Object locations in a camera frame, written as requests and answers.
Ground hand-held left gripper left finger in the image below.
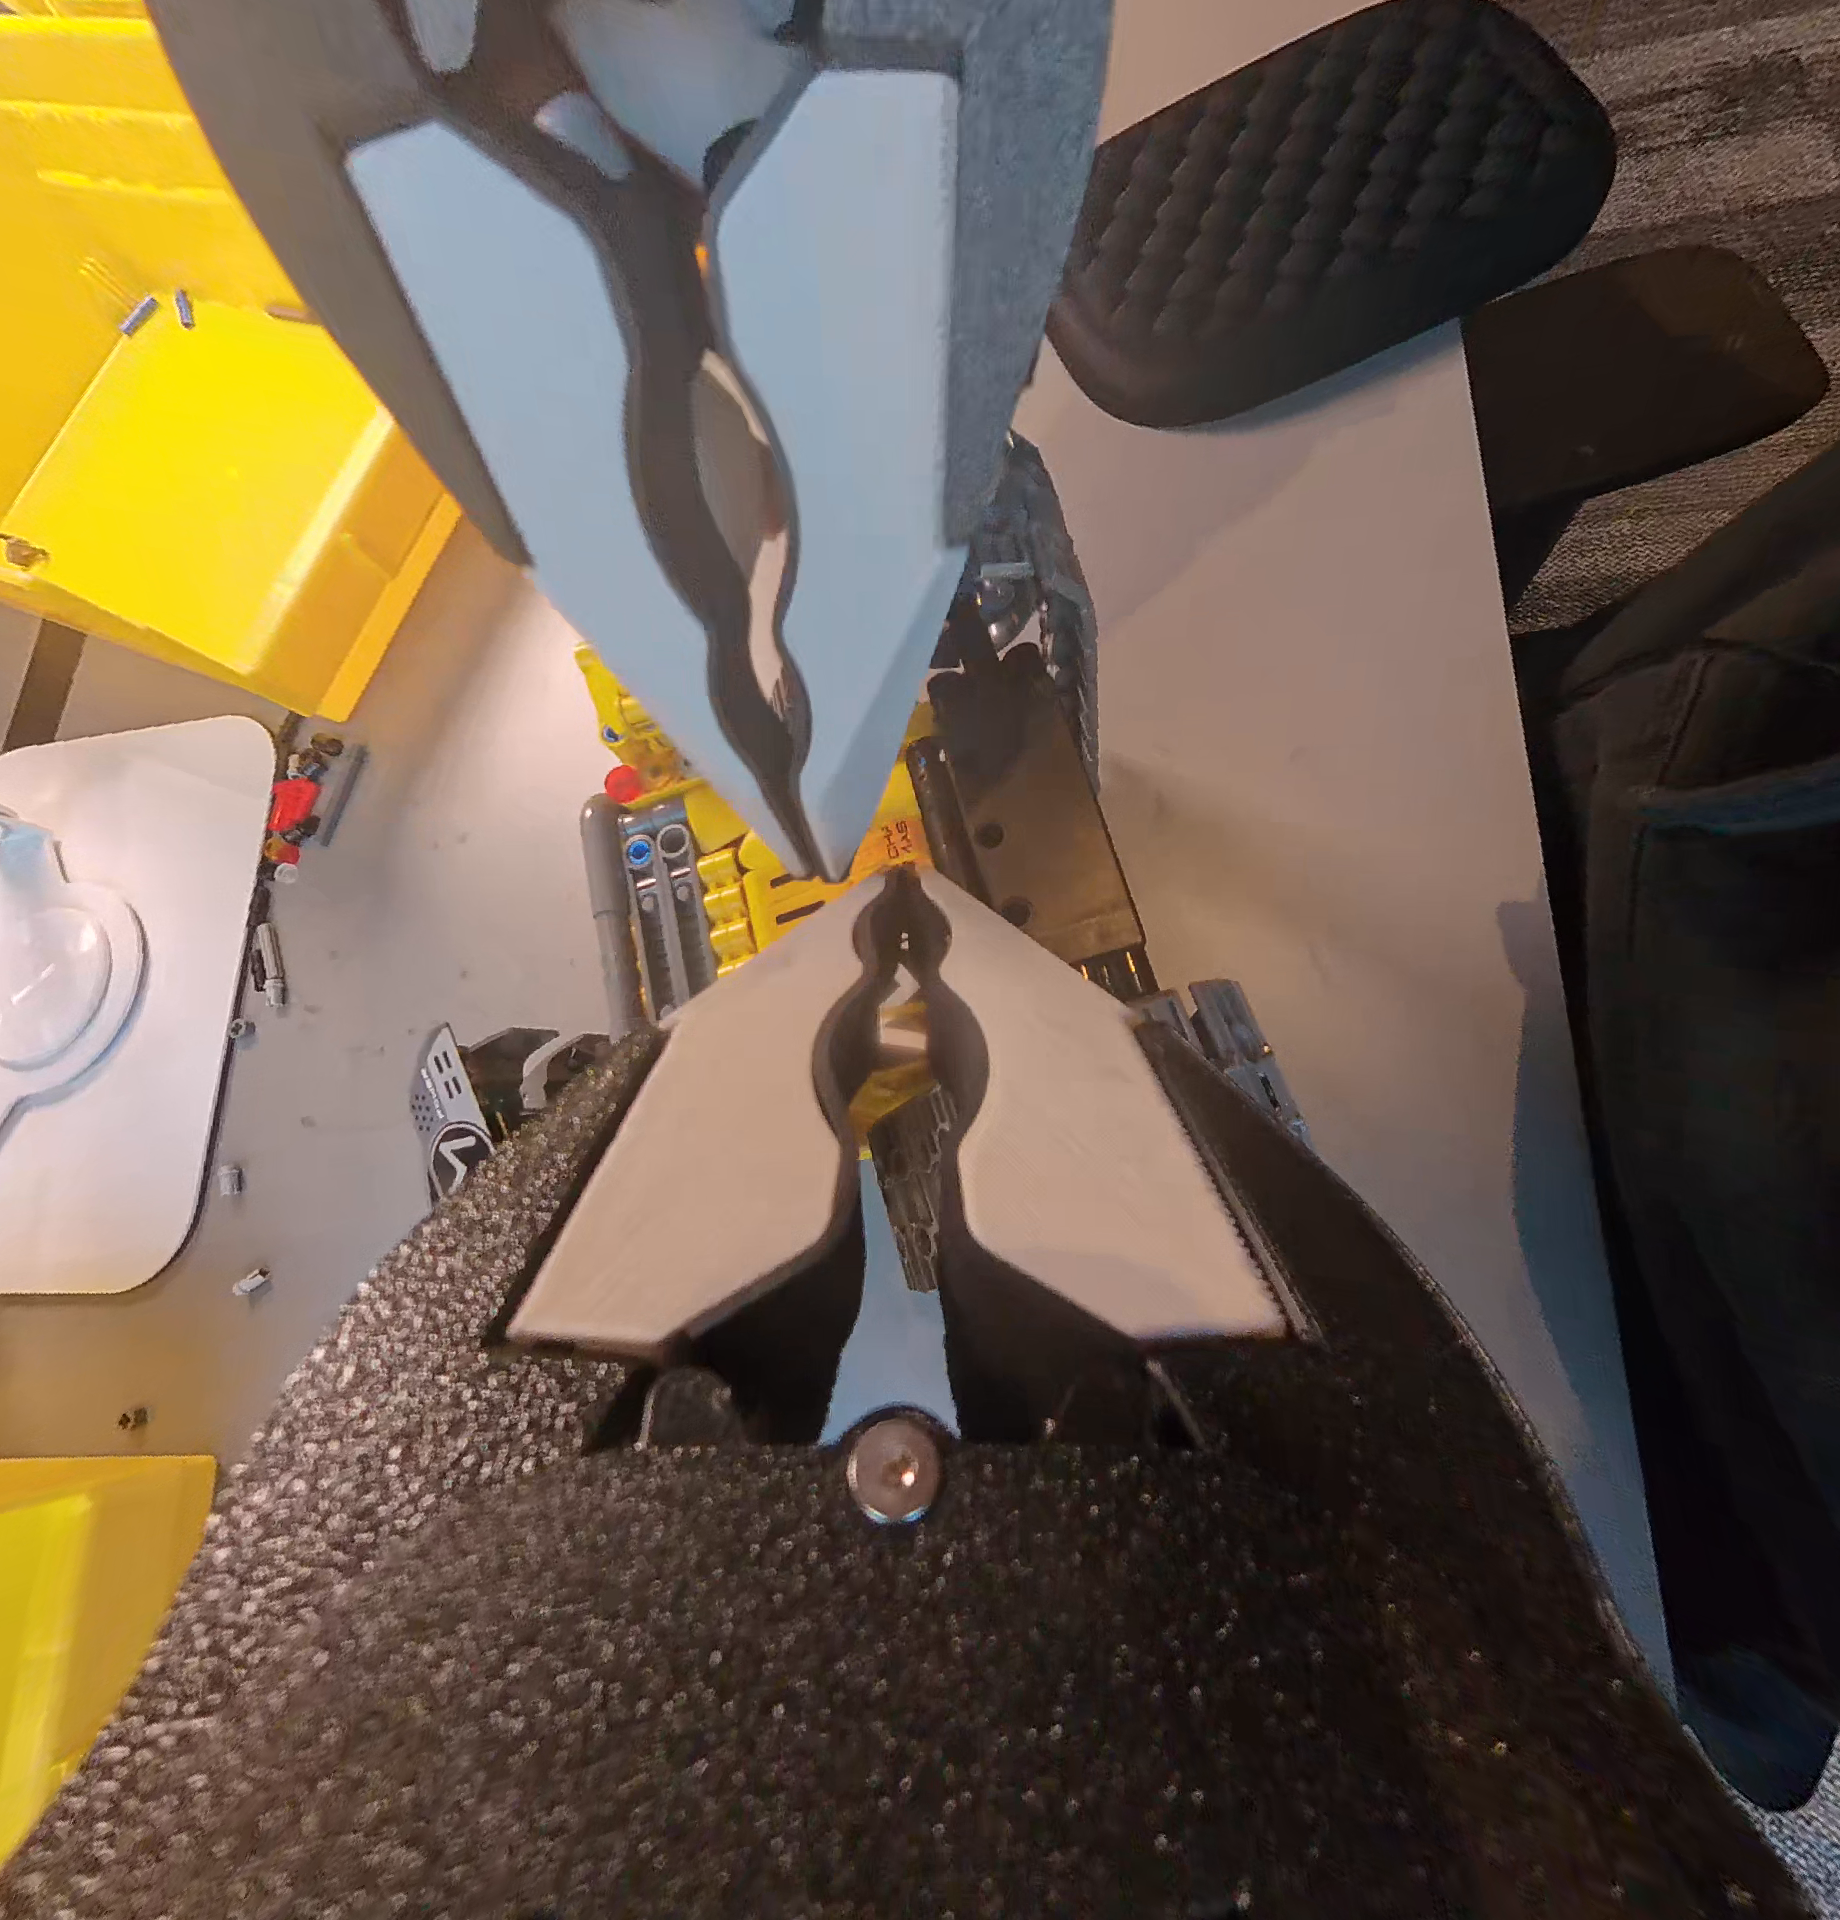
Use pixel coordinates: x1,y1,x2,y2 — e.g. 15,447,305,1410
503,883,909,1444

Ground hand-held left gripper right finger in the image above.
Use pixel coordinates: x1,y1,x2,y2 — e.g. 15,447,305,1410
905,876,1292,1442

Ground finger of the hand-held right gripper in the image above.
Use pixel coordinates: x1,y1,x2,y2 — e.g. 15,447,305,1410
344,120,823,880
698,70,972,883

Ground yellow tracked brick robot model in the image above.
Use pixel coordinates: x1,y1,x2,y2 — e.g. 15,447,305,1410
573,428,1314,1292

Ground grey robot model head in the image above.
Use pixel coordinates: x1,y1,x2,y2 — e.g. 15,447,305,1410
407,1021,564,1205

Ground black mesh office chair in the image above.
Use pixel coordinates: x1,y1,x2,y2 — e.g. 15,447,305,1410
1043,0,1835,522

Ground scattered small brick pieces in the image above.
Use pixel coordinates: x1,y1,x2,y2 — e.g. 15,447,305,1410
111,729,373,1428

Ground white book stand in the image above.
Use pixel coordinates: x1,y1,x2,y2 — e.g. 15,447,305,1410
0,712,279,1298

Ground person in black hoodie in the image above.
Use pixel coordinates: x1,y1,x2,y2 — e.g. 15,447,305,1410
1504,396,1840,1818

